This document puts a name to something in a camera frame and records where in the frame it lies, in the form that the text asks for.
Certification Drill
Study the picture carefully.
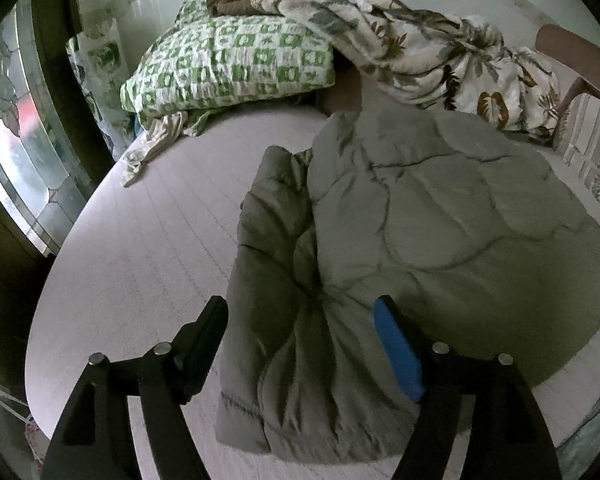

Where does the floral curtain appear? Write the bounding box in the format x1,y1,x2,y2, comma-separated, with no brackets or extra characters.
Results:
66,18,135,160

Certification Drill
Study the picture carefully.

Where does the green white patterned pillow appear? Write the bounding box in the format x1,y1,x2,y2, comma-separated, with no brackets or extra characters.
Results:
120,0,335,125

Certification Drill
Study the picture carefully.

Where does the beige crumpled cloth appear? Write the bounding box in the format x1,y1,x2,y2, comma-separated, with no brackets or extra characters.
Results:
121,110,214,188

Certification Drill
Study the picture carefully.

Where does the floral leaf print blanket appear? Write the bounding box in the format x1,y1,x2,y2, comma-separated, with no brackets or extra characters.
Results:
251,0,559,142

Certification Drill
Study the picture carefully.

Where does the grey-green puffer jacket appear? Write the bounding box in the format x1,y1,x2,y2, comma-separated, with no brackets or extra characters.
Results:
216,104,600,464

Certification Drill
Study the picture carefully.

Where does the brown wooden chair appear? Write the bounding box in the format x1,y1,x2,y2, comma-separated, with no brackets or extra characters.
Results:
535,25,600,155

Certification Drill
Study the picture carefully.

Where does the stained glass window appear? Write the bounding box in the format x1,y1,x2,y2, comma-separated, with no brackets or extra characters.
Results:
0,0,94,256

